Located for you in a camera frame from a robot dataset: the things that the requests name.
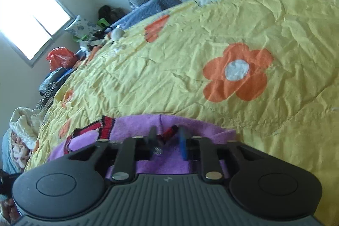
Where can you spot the floral white pillow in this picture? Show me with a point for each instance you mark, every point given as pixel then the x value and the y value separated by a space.
pixel 82 29

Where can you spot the white quilted jacket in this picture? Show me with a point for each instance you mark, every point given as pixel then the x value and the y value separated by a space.
pixel 26 123

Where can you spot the blue quilted blanket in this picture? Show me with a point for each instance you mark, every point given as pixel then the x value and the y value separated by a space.
pixel 145 11

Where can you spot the light blue cloth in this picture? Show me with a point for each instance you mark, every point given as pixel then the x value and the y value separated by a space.
pixel 8 165

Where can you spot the leopard print garment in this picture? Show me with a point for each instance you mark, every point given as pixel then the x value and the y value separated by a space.
pixel 51 84

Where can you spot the white fluffy ball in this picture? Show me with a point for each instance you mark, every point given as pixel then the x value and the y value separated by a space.
pixel 116 34

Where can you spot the window with grey frame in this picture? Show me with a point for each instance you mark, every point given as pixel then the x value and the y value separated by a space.
pixel 32 26

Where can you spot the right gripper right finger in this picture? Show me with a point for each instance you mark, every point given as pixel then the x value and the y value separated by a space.
pixel 261 184

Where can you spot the yellow floral bed quilt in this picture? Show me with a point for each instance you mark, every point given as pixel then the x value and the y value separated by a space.
pixel 265 68

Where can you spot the orange plastic bag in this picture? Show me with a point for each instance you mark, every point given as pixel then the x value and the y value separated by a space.
pixel 61 57

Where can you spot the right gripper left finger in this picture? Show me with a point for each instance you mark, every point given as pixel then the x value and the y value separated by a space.
pixel 74 183

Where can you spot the green plastic stool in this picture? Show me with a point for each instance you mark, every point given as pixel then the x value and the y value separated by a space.
pixel 96 35

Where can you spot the purple sweater red collar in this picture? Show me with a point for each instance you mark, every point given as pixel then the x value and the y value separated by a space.
pixel 118 129

